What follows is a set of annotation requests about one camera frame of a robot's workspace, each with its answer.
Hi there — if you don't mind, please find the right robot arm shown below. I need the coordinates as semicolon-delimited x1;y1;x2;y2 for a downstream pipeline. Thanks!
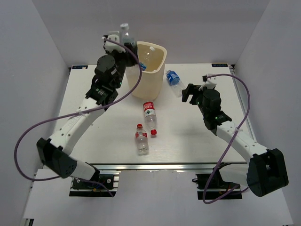
182;83;289;197

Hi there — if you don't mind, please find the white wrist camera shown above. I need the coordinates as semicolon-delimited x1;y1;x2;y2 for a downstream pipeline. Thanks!
200;73;217;90
102;31;126;53

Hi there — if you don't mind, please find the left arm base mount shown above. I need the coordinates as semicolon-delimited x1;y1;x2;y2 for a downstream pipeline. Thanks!
69;170;120;198

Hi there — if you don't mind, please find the green white label bottle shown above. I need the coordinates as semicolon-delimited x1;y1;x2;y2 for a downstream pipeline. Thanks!
120;23;135;45

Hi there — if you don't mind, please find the beige plastic bin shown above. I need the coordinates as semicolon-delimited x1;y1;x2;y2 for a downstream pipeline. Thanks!
131;41;167;100

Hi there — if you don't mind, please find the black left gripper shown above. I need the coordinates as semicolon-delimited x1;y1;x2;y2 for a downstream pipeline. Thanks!
103;43;139;89

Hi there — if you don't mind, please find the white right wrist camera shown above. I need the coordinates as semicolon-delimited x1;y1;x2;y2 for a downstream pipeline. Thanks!
200;73;217;90

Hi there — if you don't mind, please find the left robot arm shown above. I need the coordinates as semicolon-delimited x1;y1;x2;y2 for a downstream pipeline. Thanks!
37;41;138;188

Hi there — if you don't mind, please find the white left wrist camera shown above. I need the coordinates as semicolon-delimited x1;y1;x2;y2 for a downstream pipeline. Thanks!
102;31;126;53

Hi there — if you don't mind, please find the blue label bottle by bin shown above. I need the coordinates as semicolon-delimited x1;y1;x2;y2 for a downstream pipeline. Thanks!
166;70;185;97

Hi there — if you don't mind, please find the large red label bottle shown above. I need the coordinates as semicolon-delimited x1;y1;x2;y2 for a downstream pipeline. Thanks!
143;101;158;136

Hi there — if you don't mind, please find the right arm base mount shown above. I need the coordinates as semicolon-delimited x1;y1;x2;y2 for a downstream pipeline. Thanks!
191;174;242;201

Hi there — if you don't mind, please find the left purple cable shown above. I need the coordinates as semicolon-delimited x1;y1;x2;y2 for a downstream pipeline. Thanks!
14;39;143;197

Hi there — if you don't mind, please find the small red cap bottle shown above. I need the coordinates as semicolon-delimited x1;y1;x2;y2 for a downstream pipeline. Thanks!
135;124;149;155

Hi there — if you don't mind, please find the crushed blue label bottle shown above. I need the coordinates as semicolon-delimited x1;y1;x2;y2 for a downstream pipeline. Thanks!
138;46;156;71

